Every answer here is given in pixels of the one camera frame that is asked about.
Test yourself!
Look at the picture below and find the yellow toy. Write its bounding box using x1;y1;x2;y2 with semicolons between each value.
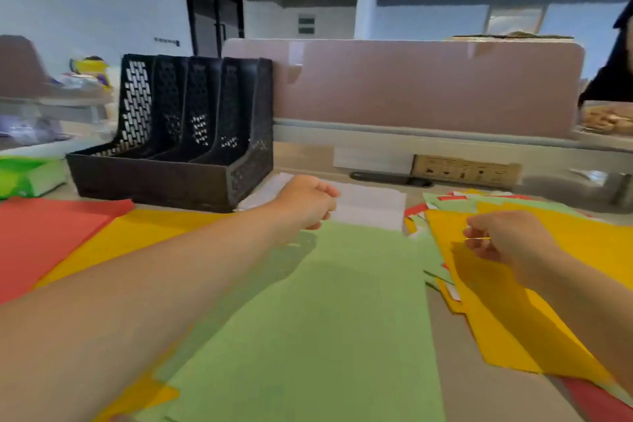
69;56;112;90

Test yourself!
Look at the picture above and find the black double door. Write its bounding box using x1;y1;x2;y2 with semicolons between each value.
182;0;245;58

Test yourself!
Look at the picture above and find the beige power socket strip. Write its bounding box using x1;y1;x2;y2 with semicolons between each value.
411;155;523;190

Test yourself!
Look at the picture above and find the black mesh file organizer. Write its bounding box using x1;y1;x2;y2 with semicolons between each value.
66;54;274;214

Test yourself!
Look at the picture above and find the pink desk divider panel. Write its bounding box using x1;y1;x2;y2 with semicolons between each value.
223;38;586;139

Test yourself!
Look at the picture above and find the black cable grommet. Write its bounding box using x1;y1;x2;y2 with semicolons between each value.
349;171;434;188

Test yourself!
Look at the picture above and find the green tissue packet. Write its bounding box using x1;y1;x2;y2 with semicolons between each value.
0;156;68;200

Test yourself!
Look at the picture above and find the person's right forearm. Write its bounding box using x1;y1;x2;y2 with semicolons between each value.
524;238;633;395

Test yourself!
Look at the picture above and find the tray of baked goods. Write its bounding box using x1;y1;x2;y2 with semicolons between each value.
580;103;633;136

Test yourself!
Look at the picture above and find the pile of mixed coloured sheets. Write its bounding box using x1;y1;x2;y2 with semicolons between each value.
403;188;594;304

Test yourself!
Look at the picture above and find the green paper sheet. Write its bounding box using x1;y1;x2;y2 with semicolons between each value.
134;221;446;422

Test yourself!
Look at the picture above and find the white paper sheet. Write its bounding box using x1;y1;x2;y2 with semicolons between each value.
236;172;407;232

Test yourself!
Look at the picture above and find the person's left hand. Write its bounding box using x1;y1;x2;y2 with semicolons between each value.
269;174;341;232

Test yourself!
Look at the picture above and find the red paper sheet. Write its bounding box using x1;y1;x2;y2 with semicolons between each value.
561;376;633;422
0;197;135;306

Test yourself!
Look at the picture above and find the person's left forearm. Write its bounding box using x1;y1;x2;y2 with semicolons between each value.
0;195;303;422

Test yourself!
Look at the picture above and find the brown chair back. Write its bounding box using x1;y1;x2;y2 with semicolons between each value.
0;34;50;100

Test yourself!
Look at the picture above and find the person's right hand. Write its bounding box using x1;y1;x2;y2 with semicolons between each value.
463;211;563;290

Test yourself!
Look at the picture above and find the large yellow paper sheet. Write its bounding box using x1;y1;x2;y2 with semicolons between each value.
425;201;633;388

